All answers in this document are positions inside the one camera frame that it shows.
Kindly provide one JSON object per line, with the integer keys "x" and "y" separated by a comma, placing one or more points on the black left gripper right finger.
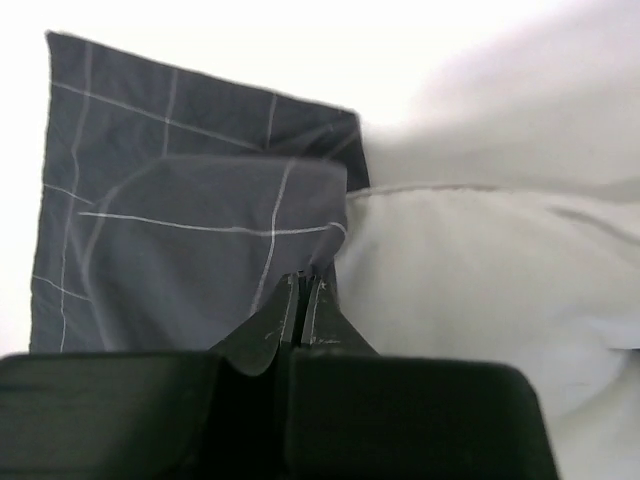
{"x": 324, "y": 327}

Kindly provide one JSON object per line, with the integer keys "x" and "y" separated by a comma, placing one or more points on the dark grey checked pillowcase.
{"x": 173, "y": 202}

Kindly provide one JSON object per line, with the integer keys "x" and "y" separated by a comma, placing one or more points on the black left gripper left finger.
{"x": 254, "y": 346}

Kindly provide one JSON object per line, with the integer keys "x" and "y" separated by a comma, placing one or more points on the white pillow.
{"x": 546, "y": 283}

